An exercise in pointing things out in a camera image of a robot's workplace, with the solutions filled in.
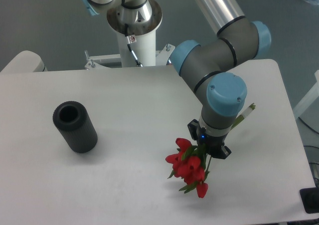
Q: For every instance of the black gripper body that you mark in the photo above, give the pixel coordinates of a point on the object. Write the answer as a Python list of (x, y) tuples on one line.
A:
[(209, 142)]

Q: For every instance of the red tulip flower bouquet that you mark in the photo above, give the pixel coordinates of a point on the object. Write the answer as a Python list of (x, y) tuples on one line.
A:
[(191, 163)]

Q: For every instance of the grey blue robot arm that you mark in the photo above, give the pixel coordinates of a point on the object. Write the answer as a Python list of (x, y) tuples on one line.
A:
[(205, 69)]

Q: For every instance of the black device at table edge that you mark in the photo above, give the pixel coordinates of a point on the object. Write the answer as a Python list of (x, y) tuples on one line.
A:
[(310, 200)]

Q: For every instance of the white furniture piece right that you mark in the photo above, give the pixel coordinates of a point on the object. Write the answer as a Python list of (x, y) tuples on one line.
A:
[(308, 99)]

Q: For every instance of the black ribbed cylindrical vase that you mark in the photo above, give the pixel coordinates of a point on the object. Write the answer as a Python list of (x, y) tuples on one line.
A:
[(73, 122)]

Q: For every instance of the white rounded chair back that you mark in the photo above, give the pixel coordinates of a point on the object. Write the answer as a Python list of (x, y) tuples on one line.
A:
[(25, 62)]

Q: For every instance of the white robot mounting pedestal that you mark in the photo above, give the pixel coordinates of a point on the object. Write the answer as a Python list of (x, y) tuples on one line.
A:
[(136, 36)]

